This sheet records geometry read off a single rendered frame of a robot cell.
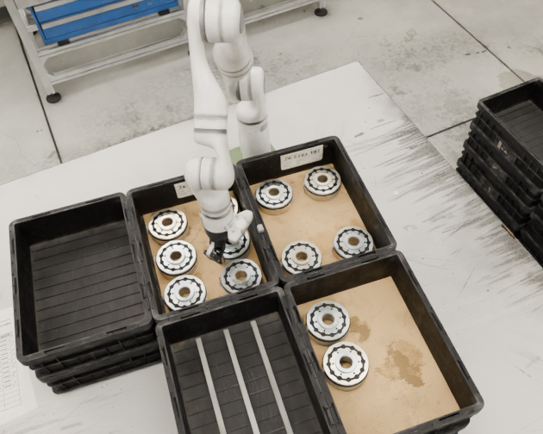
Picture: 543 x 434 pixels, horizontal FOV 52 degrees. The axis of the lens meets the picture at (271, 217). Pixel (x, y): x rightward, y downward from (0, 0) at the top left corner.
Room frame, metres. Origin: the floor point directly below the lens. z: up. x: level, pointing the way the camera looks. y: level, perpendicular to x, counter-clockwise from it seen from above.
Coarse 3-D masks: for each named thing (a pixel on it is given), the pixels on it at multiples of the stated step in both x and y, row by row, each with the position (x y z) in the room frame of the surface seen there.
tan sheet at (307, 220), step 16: (288, 176) 1.03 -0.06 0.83; (304, 176) 1.03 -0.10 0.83; (304, 192) 0.97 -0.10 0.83; (304, 208) 0.91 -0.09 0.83; (320, 208) 0.91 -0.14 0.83; (336, 208) 0.91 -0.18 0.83; (352, 208) 0.90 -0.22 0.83; (272, 224) 0.87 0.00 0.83; (288, 224) 0.86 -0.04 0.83; (304, 224) 0.86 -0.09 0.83; (320, 224) 0.86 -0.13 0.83; (336, 224) 0.85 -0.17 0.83; (352, 224) 0.85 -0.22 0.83; (272, 240) 0.81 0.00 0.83; (288, 240) 0.81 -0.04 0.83; (304, 240) 0.81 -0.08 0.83; (320, 240) 0.81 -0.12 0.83
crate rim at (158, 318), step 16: (128, 192) 0.93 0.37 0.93; (240, 192) 0.90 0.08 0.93; (128, 208) 0.87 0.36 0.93; (256, 224) 0.80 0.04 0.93; (144, 256) 0.73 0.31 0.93; (144, 272) 0.68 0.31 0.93; (272, 272) 0.66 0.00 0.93; (256, 288) 0.62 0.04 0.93; (208, 304) 0.59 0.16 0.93; (160, 320) 0.55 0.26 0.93
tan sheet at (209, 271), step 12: (192, 204) 0.95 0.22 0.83; (144, 216) 0.92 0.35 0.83; (192, 216) 0.91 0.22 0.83; (192, 228) 0.87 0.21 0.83; (192, 240) 0.83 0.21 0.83; (204, 240) 0.83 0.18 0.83; (156, 252) 0.80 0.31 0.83; (252, 252) 0.78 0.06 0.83; (204, 264) 0.75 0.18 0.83; (216, 264) 0.75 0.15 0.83; (204, 276) 0.72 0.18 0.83; (216, 276) 0.71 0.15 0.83; (264, 276) 0.71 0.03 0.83; (216, 288) 0.68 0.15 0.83; (168, 312) 0.62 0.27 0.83
